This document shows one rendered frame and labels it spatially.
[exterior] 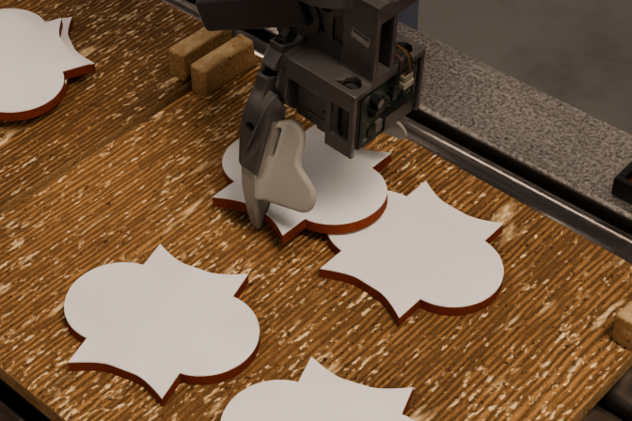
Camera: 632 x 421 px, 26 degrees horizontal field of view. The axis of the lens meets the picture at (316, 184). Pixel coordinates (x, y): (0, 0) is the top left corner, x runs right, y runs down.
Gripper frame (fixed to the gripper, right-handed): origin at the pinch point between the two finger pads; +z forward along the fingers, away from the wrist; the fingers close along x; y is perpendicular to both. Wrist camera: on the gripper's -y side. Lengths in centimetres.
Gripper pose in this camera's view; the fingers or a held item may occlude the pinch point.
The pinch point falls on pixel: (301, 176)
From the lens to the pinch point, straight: 99.2
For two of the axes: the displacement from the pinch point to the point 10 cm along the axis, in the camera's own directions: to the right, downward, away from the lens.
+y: 7.4, 4.8, -4.6
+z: -0.4, 7.2, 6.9
